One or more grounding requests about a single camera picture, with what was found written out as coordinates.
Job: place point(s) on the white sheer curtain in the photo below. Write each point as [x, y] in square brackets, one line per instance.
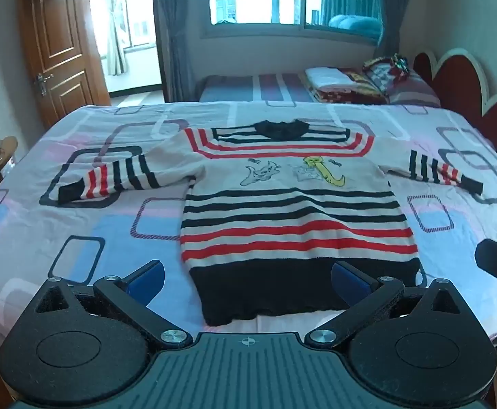
[116, 21]

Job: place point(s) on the striped knit sweater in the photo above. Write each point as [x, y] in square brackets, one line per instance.
[293, 204]

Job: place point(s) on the brown wooden door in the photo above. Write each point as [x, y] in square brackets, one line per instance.
[61, 51]

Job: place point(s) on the red headboard with white trim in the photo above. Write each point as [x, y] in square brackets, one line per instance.
[466, 81]

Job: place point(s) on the grey curtain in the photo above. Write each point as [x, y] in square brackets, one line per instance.
[172, 30]
[391, 8]

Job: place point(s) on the bed with striped sheet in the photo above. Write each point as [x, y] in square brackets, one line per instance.
[274, 87]

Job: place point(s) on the bed with patterned sheet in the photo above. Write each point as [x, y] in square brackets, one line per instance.
[103, 221]

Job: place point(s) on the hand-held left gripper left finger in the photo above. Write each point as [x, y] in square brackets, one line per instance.
[147, 280]

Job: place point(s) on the folded white blanket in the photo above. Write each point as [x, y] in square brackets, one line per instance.
[327, 77]

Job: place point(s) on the checked striped pillow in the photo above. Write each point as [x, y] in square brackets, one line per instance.
[414, 89]

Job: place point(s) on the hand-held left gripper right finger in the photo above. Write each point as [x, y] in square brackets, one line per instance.
[351, 282]

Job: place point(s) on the folded red patterned blanket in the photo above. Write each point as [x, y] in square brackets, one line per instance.
[361, 89]

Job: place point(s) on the blue cushion on windowsill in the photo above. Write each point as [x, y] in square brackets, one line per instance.
[355, 25]

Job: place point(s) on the colourful shiny bundle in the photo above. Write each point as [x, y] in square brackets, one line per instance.
[398, 63]

